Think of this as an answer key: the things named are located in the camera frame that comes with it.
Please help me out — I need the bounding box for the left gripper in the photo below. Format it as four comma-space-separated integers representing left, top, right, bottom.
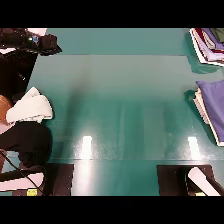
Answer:
38, 33, 63, 56

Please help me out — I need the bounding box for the purple T-shirt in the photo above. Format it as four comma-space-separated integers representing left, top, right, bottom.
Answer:
195, 79, 224, 143

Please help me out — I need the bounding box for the black garment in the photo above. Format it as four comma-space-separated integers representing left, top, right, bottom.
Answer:
0, 52, 40, 102
0, 121, 54, 168

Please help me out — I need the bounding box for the brown garment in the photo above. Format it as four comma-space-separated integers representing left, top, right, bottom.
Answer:
0, 94, 15, 135

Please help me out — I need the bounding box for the red folded garment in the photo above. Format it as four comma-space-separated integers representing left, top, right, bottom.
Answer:
193, 27, 224, 55

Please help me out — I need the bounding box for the white folded garment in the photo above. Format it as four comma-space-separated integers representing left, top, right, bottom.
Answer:
189, 28, 224, 67

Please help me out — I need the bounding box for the lilac folded garment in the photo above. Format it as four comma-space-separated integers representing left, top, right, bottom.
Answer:
201, 27, 224, 51

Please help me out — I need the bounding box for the dark green folded garment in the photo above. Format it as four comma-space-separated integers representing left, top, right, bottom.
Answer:
210, 27, 224, 44

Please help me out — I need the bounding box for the black cable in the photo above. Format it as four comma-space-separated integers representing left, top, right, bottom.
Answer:
0, 149, 46, 197

